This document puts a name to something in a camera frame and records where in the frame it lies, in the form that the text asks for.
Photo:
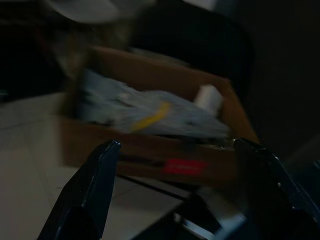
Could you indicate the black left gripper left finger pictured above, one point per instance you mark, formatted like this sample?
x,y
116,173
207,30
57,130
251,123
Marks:
x,y
85,195

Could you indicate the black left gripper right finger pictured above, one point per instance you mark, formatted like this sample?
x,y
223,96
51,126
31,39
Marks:
x,y
275,200

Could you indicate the black metal stand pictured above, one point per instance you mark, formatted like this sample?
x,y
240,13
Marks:
x,y
195,210

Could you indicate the grey plastic bag yellow stripe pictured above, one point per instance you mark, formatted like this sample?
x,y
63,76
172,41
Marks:
x,y
125,105

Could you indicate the white plastic bottle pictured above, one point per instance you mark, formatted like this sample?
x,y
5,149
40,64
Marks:
x,y
208,97

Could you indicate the brown cardboard box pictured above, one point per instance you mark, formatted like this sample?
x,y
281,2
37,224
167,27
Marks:
x,y
150,75

